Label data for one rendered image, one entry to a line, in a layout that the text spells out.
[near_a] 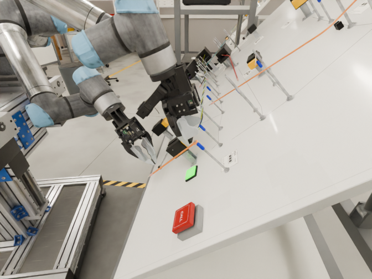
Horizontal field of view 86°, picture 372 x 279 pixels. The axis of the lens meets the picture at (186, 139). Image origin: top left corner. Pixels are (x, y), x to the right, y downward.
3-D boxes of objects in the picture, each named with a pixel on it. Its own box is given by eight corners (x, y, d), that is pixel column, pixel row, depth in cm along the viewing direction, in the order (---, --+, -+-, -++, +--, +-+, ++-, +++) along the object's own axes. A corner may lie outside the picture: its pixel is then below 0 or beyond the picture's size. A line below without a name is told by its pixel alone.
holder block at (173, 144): (177, 150, 62) (168, 142, 61) (190, 141, 60) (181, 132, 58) (175, 159, 59) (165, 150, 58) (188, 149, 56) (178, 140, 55)
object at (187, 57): (179, 71, 145) (179, 62, 142) (184, 61, 175) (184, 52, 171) (225, 72, 142) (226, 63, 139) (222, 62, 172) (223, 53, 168)
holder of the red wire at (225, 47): (240, 55, 102) (227, 38, 98) (238, 65, 92) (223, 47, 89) (232, 61, 105) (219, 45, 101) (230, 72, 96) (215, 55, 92)
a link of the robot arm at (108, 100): (96, 109, 64) (117, 96, 67) (105, 120, 65) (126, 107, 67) (91, 102, 57) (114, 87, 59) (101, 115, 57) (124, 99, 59)
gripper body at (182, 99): (199, 116, 48) (180, 67, 42) (167, 124, 50) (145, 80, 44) (201, 102, 54) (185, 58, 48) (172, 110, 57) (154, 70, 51)
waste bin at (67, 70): (69, 104, 358) (57, 68, 324) (69, 96, 392) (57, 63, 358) (96, 100, 375) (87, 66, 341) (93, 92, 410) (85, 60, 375)
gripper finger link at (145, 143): (156, 164, 59) (137, 139, 59) (155, 164, 65) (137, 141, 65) (164, 157, 60) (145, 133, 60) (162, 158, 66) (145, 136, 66)
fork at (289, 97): (295, 97, 44) (257, 47, 39) (288, 102, 45) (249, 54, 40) (293, 94, 46) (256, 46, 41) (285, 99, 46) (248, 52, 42)
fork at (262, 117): (267, 117, 47) (228, 73, 42) (261, 122, 48) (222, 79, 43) (265, 114, 49) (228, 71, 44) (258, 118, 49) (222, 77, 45)
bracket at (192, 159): (192, 156, 63) (181, 147, 62) (198, 153, 62) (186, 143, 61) (190, 166, 60) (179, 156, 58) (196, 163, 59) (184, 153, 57)
